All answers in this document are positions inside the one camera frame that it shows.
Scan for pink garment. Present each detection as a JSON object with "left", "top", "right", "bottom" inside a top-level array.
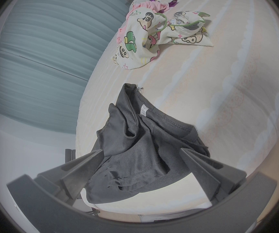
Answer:
[{"left": 116, "top": 0, "right": 170, "bottom": 44}]

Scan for black T-shirt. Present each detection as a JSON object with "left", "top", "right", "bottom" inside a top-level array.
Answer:
[{"left": 86, "top": 83, "right": 210, "bottom": 203}]

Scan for blue-green curtain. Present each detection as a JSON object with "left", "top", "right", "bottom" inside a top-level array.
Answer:
[
  {"left": 0, "top": 0, "right": 133, "bottom": 81},
  {"left": 0, "top": 49, "right": 90, "bottom": 133}
]

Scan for purple garment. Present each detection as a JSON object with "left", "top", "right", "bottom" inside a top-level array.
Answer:
[{"left": 154, "top": 0, "right": 179, "bottom": 8}]

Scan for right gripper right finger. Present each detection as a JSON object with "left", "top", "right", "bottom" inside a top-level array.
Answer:
[{"left": 179, "top": 147, "right": 247, "bottom": 201}]

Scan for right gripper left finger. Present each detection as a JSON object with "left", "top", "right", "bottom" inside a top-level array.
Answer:
[{"left": 36, "top": 149, "right": 105, "bottom": 201}]

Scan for bed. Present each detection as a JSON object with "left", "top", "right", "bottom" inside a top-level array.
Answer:
[{"left": 75, "top": 0, "right": 279, "bottom": 213}]

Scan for white printed pyjama garment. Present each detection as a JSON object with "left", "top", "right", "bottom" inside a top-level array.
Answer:
[{"left": 111, "top": 7, "right": 214, "bottom": 70}]

